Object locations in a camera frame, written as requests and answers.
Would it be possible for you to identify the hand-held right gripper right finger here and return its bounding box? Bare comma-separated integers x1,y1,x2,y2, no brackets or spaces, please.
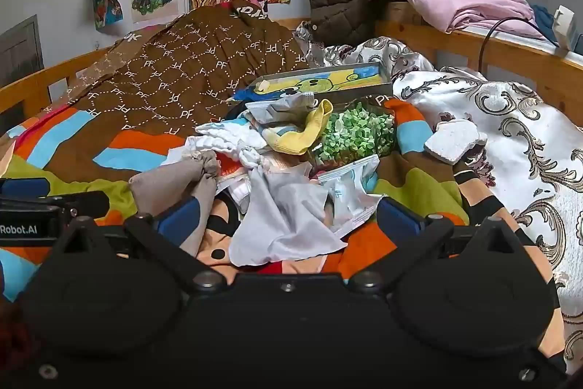
351,197,538,294

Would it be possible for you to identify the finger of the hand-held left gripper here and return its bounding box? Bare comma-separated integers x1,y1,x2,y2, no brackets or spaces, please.
0,178,51,199
0,191,110,220

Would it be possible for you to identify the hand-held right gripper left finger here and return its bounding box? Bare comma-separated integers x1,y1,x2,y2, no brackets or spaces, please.
46,197,226,294

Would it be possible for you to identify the yellow sock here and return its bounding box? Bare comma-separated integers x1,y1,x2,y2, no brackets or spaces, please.
263,100,335,155

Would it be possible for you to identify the grey white sock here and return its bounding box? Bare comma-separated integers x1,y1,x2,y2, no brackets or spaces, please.
246,92,320,128

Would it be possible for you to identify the cartoon-print storage box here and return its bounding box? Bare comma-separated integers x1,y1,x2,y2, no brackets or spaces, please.
234,62,395,102

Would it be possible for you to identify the beige cloth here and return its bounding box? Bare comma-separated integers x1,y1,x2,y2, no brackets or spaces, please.
129,149,222,219

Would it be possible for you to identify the white blue wrapper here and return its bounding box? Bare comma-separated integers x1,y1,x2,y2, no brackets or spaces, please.
316,154,383,237

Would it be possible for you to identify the colourful cartoon blanket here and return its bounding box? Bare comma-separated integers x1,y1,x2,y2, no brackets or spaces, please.
0,97,561,308

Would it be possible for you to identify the orange white snack packet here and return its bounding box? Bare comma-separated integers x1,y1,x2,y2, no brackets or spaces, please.
214,152,256,189

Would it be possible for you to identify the green patterned sock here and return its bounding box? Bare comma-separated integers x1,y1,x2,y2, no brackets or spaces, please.
312,97,397,166

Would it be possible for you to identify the white bread-shaped sponge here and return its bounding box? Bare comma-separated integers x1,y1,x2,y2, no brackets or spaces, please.
423,118,488,166

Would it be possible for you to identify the light grey cloth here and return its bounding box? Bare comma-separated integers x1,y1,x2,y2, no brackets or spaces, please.
228,163,349,267

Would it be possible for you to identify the brown patterned blanket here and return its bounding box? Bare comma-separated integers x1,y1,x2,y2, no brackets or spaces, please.
43,0,310,135

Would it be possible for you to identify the white floral satin quilt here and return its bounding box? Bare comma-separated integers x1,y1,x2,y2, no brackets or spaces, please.
294,22,583,376

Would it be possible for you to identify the folded pink blanket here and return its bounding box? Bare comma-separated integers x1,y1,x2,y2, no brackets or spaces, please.
397,0,545,41

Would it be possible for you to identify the blue cloth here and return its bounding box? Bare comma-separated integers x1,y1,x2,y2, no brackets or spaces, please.
531,4,559,46

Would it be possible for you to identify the white plastic box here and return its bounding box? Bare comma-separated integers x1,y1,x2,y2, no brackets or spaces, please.
552,5,580,51

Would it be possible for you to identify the black cable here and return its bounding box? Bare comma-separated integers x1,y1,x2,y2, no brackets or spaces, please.
482,16,543,71

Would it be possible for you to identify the wooden bed frame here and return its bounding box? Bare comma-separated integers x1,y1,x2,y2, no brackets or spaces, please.
0,0,583,128

